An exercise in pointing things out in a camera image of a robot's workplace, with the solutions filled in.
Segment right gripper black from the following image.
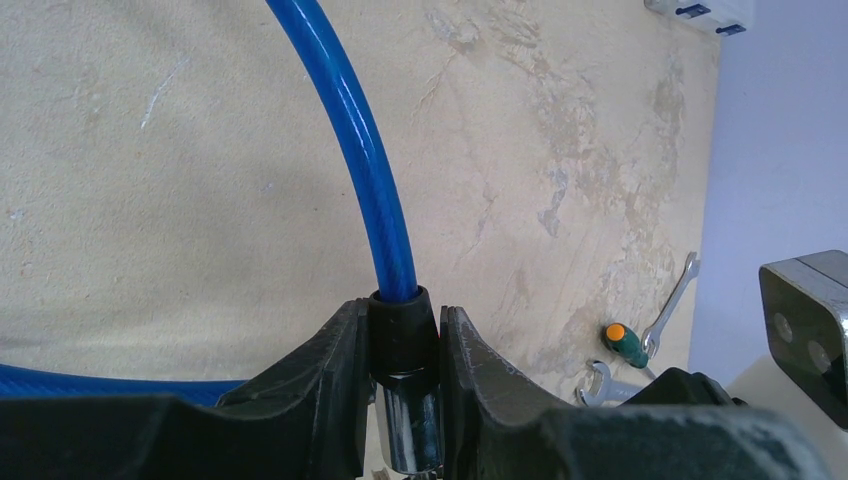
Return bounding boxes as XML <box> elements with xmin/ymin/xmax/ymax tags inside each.
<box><xmin>622</xmin><ymin>367</ymin><xmax>748</xmax><ymax>406</ymax></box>

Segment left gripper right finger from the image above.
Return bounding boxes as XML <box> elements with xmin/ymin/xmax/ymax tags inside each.
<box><xmin>440</xmin><ymin>307</ymin><xmax>830</xmax><ymax>479</ymax></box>

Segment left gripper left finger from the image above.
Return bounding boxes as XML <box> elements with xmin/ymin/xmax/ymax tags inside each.
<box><xmin>1</xmin><ymin>299</ymin><xmax>371</xmax><ymax>479</ymax></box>

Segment blue cable lock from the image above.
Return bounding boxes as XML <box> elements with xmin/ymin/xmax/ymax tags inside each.
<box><xmin>1</xmin><ymin>1</ymin><xmax>443</xmax><ymax>478</ymax></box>

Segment small silver open wrench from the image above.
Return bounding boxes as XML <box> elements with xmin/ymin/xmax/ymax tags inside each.
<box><xmin>641</xmin><ymin>251</ymin><xmax>700</xmax><ymax>359</ymax></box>

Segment large silver open wrench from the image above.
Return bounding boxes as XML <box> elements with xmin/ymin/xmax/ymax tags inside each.
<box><xmin>575</xmin><ymin>360</ymin><xmax>644</xmax><ymax>407</ymax></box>

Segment green orange screwdriver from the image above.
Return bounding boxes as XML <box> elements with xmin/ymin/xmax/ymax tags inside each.
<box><xmin>601</xmin><ymin>322</ymin><xmax>656</xmax><ymax>380</ymax></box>

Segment clear compartment organizer box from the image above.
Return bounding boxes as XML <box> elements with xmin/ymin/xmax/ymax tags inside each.
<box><xmin>643</xmin><ymin>0</ymin><xmax>756</xmax><ymax>37</ymax></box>

